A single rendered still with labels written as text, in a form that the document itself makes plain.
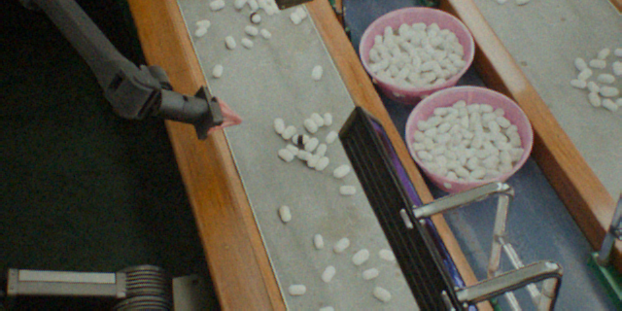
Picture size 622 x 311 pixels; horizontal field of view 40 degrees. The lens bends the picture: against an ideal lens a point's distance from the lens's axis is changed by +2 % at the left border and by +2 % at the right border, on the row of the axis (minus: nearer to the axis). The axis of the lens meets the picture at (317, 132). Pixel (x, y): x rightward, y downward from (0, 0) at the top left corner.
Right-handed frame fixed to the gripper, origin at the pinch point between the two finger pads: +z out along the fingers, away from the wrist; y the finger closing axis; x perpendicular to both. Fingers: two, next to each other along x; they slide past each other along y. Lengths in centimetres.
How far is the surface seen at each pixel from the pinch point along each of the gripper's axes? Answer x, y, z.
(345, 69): -11.5, 13.0, 27.3
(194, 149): 13.5, 3.2, -2.1
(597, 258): -28, -49, 53
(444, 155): -17.6, -16.7, 38.0
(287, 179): 4.3, -10.3, 12.3
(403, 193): -32, -46, -2
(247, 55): 3.5, 28.6, 13.7
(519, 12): -39, 17, 64
